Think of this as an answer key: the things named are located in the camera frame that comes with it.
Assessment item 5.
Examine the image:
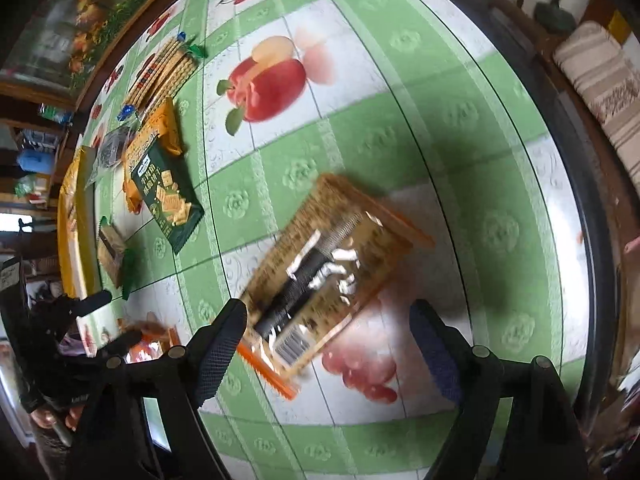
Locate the green-ended long cracker packet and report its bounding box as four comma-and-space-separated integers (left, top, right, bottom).
135, 44, 208, 113

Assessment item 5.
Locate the large orange cracker packet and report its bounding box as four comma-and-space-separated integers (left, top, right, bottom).
122, 97, 183, 215

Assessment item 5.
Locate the green fruit-print tablecloth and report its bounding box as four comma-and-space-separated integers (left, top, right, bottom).
56, 0, 593, 480

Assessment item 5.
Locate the green-label bottle pack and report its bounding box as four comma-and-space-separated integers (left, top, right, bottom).
39, 103, 75, 125

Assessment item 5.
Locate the small green-ended cracker packet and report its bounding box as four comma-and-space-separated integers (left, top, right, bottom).
96, 216, 139, 302

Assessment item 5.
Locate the striped beige cushion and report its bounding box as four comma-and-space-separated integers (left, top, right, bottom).
551, 20, 640, 197

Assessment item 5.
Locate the clear bag of dark snacks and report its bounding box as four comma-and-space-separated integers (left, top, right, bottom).
85, 124, 137, 190

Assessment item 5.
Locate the green plastic bag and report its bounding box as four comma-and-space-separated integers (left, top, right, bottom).
14, 176, 47, 200

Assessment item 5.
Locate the person's left hand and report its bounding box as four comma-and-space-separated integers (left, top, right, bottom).
30, 402, 86, 433

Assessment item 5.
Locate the yellow cardboard box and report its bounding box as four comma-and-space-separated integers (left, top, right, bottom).
56, 146, 101, 302

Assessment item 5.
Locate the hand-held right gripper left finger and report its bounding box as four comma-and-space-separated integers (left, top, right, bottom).
67, 299, 249, 480

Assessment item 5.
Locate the orange-edged clear cracker packet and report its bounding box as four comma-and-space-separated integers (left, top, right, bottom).
236, 172, 435, 401

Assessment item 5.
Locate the wooden cabinet with flower-print glass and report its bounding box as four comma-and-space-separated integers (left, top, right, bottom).
0, 0, 203, 113

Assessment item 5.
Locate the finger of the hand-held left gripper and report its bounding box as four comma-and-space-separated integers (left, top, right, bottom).
90, 329, 144, 361
62, 289, 114, 317

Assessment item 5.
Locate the dark green object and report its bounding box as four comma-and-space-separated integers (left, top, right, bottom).
534, 0, 579, 37

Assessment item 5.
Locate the orange-red snack packet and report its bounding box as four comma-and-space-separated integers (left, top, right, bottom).
117, 317, 182, 365

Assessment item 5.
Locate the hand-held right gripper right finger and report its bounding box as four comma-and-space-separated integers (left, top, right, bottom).
408, 298, 596, 480

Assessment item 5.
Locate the dark green cracker packet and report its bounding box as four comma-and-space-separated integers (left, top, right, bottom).
131, 140, 206, 256

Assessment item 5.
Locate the blue-ended long cracker packet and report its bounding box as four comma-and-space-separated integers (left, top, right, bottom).
117, 31, 190, 122

